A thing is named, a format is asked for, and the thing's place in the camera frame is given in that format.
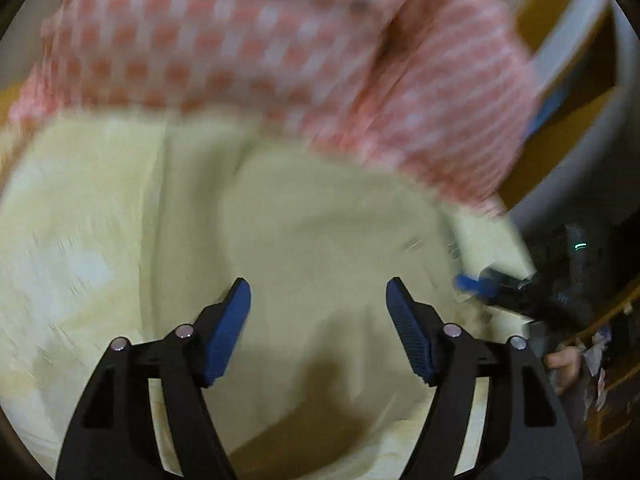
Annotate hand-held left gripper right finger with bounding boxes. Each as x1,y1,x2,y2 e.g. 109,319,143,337
385,276,585,480

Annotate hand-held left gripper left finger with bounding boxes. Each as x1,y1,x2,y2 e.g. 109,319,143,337
55,277,252,480

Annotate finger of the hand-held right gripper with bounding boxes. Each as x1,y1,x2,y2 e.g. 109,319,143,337
452,269,538,297

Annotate pale yellow pants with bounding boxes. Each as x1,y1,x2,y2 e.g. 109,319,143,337
0,110,538,480

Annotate person's right hand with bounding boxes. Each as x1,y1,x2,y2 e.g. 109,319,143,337
544,349,582,395

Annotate pale yellow bed sheet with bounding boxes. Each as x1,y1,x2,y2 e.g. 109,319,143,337
0,85,493,480

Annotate white tub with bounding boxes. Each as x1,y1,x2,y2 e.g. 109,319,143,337
507,0,640,226

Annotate pink checked blanket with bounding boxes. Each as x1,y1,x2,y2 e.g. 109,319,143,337
9,0,543,216

